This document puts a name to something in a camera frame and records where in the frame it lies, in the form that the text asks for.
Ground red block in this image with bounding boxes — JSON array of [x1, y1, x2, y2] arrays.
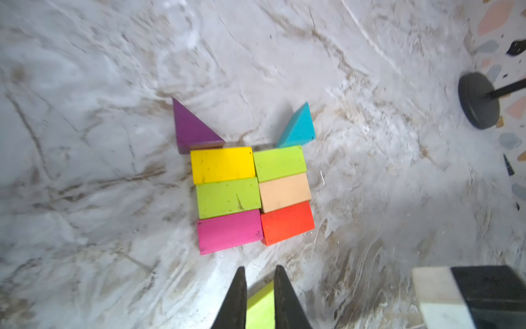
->
[[261, 202, 315, 246]]

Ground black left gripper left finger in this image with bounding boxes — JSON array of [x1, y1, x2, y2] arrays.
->
[[211, 267, 247, 329]]

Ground magenta block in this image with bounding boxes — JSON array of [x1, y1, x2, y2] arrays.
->
[[197, 210, 263, 255]]

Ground yellow block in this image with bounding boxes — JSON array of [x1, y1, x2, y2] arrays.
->
[[190, 147, 256, 185]]

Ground teal triangular block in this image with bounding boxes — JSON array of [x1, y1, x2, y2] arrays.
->
[[276, 102, 316, 148]]

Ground tan wooden block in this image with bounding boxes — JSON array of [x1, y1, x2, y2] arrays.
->
[[259, 173, 312, 213]]

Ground lime green block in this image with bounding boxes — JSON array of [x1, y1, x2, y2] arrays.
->
[[253, 145, 307, 183], [196, 178, 262, 219], [245, 281, 275, 329]]

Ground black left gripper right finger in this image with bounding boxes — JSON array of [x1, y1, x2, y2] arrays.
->
[[274, 265, 312, 329]]

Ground purple triangular block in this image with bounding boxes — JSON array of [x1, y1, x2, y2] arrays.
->
[[172, 98, 225, 154]]

